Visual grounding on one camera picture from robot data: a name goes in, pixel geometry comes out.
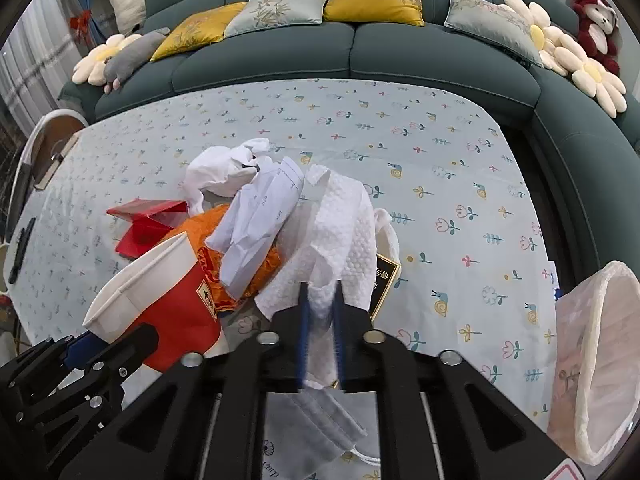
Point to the red-edged white card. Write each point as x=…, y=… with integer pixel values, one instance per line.
x=567, y=474

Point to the black gold-print card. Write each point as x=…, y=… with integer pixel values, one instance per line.
x=385, y=285

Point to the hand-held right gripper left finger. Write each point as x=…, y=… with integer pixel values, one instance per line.
x=303, y=340

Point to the floral light-blue tablecloth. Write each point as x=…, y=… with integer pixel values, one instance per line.
x=450, y=185

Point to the grey plush toy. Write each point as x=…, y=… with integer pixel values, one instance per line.
x=135, y=52

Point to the red monkey plush toy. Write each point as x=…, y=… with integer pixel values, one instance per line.
x=595, y=25

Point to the grey embroidered cushion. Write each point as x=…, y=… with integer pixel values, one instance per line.
x=492, y=25
x=277, y=7

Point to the dark green sofa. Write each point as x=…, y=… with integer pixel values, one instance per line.
x=280, y=65

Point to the white printed paper sheet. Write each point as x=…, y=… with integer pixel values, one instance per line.
x=260, y=220

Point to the red curtain tie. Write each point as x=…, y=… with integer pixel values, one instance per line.
x=80, y=22

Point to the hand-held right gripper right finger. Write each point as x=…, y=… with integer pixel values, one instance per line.
x=338, y=340

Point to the bin with white plastic liner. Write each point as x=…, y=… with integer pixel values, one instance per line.
x=575, y=360

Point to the red cardboard box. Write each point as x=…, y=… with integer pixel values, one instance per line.
x=145, y=237

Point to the red paper cup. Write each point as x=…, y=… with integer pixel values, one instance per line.
x=170, y=310

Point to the white cloth glove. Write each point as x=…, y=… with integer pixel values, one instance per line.
x=220, y=170

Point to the black pen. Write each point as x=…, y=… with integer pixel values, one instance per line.
x=22, y=250

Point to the grey-blue face mask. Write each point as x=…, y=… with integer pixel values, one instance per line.
x=320, y=420

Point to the white flower-shaped pillow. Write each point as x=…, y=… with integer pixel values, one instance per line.
x=537, y=30
x=595, y=72
x=92, y=60

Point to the orange plastic bag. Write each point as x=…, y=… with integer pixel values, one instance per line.
x=260, y=271

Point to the white embossed paper towel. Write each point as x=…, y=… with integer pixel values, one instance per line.
x=350, y=240

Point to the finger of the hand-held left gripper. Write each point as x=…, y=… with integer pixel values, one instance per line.
x=125, y=352
x=82, y=350

